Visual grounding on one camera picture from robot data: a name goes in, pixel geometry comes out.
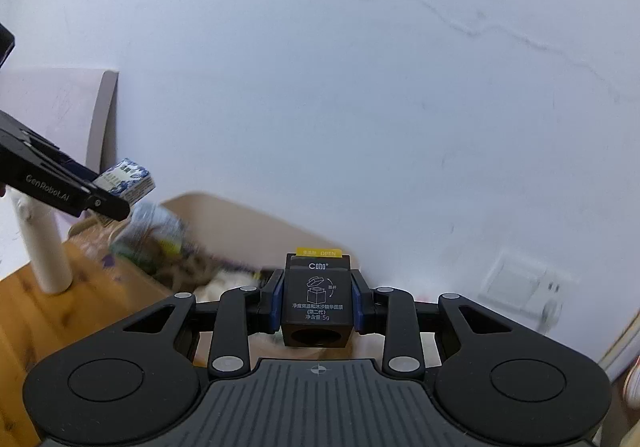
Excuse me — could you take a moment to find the blue white patterned small box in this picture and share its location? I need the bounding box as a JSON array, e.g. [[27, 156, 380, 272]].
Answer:
[[94, 158, 155, 204]]

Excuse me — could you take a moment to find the grey green chip bag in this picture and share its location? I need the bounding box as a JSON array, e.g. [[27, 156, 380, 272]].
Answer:
[[108, 202, 186, 273]]

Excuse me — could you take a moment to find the black small box yellow label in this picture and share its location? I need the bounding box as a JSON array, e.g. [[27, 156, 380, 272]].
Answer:
[[280, 248, 354, 349]]

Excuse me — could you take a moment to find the white cylindrical bottle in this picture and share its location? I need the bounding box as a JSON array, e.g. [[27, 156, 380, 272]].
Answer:
[[9, 188, 73, 295]]

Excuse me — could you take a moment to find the beige plastic storage bin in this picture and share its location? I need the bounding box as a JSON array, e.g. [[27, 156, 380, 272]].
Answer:
[[67, 193, 384, 367]]

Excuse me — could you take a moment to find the lavender board leaning on wall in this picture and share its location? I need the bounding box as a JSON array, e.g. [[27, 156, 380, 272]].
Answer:
[[0, 69, 121, 238]]

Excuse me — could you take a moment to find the white wall socket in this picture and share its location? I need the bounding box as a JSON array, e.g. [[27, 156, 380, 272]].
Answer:
[[478, 252, 578, 333]]

